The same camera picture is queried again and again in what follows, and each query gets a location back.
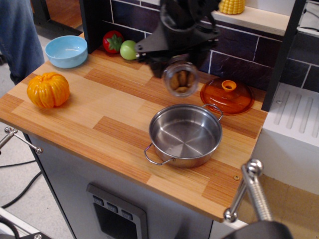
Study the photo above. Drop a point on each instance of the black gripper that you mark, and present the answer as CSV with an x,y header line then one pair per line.
x,y
184,26

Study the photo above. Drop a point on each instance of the almond jar with red label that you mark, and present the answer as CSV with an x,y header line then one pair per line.
x,y
180,77

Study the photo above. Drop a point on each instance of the orange transparent pot lid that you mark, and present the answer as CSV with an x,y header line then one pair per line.
x,y
227,96

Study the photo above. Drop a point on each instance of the stainless steel pot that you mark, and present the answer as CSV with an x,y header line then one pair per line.
x,y
185,135

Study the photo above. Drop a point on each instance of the green toy pear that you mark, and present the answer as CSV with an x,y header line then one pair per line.
x,y
127,50

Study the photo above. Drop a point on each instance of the yellow toy corn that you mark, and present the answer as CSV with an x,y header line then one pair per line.
x,y
232,6

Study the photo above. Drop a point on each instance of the light wooden shelf board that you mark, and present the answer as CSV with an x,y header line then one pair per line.
x,y
270,16

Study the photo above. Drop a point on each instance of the light blue bowl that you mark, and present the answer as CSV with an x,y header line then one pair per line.
x,y
67,51

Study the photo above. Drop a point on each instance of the orange toy pumpkin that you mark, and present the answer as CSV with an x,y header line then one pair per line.
x,y
48,90

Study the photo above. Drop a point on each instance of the person in blue jeans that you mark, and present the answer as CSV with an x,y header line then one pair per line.
x,y
19,42

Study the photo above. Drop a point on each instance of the grey oven control panel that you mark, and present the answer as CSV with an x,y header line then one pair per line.
x,y
117,218

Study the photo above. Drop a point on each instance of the metal clamp screw left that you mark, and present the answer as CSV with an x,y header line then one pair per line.
x,y
12,132

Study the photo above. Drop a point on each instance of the black shelf post right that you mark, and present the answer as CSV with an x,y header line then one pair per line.
x,y
290,33

